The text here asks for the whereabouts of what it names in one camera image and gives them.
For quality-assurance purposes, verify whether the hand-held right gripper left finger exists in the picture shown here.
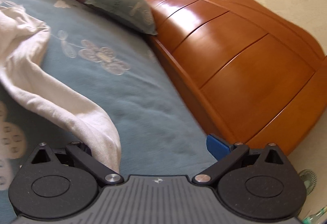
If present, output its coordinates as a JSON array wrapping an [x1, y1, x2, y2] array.
[[31, 142, 123, 186]]

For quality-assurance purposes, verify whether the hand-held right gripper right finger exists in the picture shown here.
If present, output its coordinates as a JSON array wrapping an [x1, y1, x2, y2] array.
[[192, 134, 290, 186]]

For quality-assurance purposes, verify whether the white long-sleeve shirt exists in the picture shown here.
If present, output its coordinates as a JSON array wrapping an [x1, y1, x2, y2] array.
[[0, 6, 122, 174]]

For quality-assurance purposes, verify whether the bed with blue floral sheet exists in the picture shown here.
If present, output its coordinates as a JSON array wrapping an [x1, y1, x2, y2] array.
[[0, 0, 232, 224]]

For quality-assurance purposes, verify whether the wooden headboard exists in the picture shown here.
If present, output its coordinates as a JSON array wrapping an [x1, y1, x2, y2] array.
[[139, 0, 327, 157]]

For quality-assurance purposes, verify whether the green ribbed round object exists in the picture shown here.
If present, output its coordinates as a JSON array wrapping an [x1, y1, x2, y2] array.
[[297, 169, 318, 194]]

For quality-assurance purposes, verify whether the green printed pillow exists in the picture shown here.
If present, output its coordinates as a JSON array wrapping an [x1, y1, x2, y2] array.
[[84, 0, 158, 36]]

